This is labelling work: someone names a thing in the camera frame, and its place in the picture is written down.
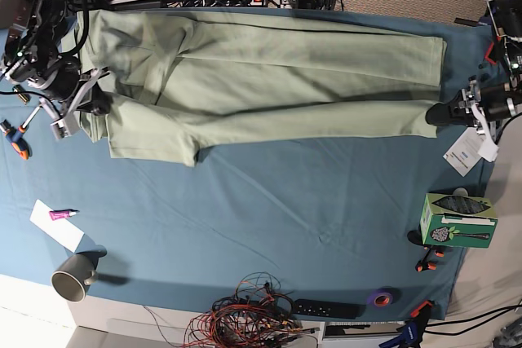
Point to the white paper sheet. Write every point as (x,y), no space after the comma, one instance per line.
(62,231)

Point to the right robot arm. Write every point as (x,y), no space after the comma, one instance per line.
(31,54)

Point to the black power strip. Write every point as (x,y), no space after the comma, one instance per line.
(218,3)

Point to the green cardboard box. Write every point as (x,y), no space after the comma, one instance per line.
(457,221)

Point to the blue table cloth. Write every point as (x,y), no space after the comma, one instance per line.
(327,217)

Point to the right-arm black gripper body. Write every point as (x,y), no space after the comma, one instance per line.
(96,102)

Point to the orange black table clamp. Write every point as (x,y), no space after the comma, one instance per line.
(494,53)

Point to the green T-shirt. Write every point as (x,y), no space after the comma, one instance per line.
(180,83)

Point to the right-arm white wrist camera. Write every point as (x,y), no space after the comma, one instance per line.
(65,127)

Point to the black remote control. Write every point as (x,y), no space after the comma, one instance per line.
(324,309)

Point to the grey ceramic mug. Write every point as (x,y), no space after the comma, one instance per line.
(73,278)

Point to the white printed card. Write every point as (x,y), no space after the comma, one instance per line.
(463,155)

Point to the small orange spring clamp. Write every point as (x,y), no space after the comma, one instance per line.
(426,264)

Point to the purple tape roll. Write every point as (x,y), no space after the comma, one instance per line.
(380,298)

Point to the left-arm white wrist camera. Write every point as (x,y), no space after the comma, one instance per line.
(488,150)

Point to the pink glue tube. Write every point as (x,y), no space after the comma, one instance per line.
(62,214)

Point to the blue orange bar clamp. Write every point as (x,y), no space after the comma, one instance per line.
(412,331)

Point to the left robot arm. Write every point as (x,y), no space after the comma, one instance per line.
(498,103)

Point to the left-arm black gripper body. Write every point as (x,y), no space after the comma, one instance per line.
(451,113)

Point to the small green battery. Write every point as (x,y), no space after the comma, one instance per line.
(21,93)

